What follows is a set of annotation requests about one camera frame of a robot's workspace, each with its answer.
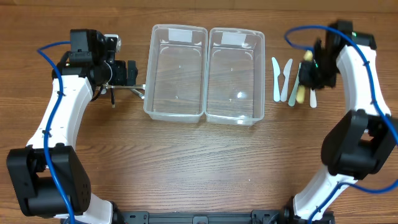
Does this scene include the silver metal fork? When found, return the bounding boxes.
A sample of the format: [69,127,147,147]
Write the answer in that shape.
[102,84,146,90]
[131,89,145,100]

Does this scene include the clear plastic container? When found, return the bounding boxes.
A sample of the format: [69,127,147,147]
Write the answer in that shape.
[144,24,208,123]
[205,27,266,126]

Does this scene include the yellow plastic knife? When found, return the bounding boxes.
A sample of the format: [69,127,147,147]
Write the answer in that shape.
[296,50,313,103]

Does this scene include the grey white plastic knife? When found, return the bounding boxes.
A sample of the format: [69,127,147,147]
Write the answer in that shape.
[280,58,293,102]

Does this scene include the light blue plastic knife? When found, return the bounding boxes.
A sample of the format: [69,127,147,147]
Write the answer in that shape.
[271,57,280,102]

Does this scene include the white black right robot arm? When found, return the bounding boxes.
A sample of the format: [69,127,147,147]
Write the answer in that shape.
[275,20,397,224]

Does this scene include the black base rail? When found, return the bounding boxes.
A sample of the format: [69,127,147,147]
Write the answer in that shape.
[119,210,336,224]

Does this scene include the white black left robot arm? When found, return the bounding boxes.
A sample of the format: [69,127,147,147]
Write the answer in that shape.
[6,29,137,223]

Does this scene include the left clear plastic container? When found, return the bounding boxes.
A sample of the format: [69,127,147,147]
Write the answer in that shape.
[144,24,208,123]

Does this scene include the right clear plastic container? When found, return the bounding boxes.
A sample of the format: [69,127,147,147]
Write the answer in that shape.
[205,27,266,126]

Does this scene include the pale green plastic knife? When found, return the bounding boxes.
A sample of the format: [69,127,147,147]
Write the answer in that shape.
[288,63,301,107]

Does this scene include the black handled metal fork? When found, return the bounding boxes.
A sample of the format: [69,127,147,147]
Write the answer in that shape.
[110,88,116,108]

